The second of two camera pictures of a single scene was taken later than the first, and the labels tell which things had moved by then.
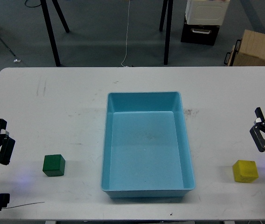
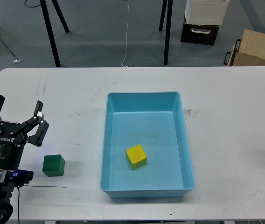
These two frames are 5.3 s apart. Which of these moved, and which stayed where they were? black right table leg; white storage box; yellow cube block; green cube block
Moved: yellow cube block
Stayed: white storage box; black right table leg; green cube block
